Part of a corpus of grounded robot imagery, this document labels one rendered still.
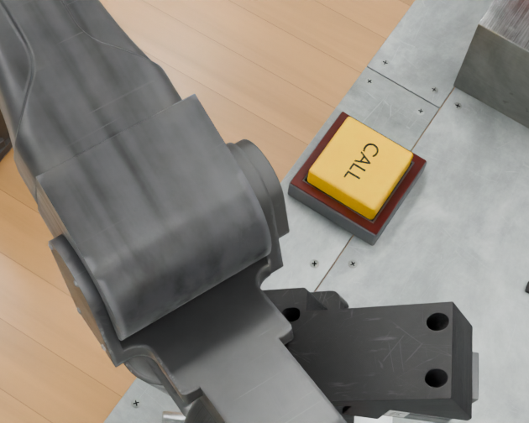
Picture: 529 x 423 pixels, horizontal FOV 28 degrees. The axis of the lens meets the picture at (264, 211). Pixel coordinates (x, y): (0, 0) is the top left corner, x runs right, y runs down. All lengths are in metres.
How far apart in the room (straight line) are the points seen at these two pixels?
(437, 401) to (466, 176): 0.43
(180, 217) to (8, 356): 0.43
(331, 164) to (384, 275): 0.09
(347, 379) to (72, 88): 0.18
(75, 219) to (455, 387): 0.18
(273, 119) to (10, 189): 0.22
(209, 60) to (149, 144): 0.51
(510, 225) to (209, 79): 0.27
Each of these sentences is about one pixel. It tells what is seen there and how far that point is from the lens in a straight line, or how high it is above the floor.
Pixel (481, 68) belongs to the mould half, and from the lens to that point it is 0.87.
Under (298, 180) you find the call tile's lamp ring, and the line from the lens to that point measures 0.82.
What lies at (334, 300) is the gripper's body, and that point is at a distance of 0.54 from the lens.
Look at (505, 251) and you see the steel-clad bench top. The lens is 0.84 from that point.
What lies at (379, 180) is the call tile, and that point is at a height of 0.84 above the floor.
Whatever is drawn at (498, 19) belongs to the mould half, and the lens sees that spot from 0.84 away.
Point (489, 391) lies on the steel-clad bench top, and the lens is 0.80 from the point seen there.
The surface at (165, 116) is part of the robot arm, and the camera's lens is 0.39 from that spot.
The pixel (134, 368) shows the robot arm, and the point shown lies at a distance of 0.45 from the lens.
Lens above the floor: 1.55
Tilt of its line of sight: 65 degrees down
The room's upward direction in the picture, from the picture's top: 7 degrees clockwise
